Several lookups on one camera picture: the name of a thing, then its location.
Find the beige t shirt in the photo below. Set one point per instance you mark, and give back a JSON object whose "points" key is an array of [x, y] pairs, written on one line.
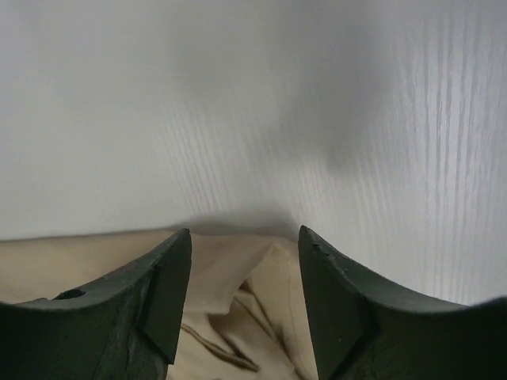
{"points": [[244, 316]]}

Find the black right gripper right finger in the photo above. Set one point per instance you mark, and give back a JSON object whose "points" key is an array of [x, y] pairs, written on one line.
{"points": [[365, 326]]}

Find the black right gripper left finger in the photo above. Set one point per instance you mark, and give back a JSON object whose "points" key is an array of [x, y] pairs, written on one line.
{"points": [[123, 325]]}

